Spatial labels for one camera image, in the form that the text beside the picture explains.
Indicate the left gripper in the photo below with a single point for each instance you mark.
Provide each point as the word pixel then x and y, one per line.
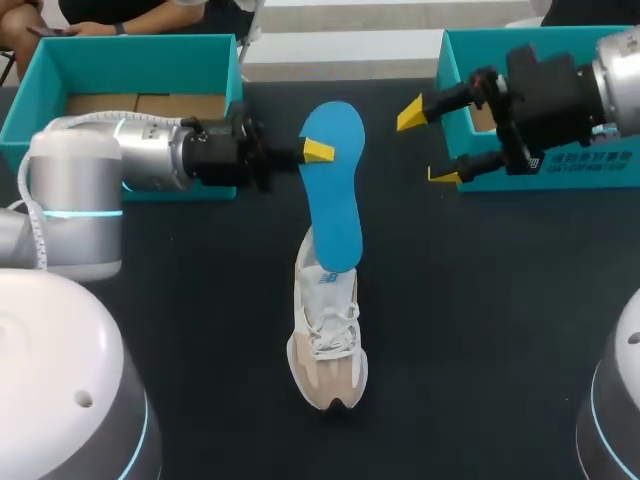
pixel 220 155

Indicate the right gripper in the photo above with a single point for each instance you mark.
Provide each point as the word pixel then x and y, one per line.
pixel 550 100

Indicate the blue and black insole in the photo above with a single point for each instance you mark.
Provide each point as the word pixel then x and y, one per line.
pixel 332 200

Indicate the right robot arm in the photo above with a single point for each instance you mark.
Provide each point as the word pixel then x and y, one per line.
pixel 617 75

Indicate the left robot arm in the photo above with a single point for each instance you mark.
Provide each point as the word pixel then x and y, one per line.
pixel 75 165

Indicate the white and beige shoe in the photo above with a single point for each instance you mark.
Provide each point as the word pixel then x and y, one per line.
pixel 327 350

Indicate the teal box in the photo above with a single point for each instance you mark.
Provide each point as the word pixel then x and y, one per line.
pixel 560 177
pixel 125 57

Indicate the white folding chair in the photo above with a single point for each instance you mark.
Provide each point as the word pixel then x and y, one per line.
pixel 250 35

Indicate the person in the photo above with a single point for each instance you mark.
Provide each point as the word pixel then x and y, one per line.
pixel 150 12

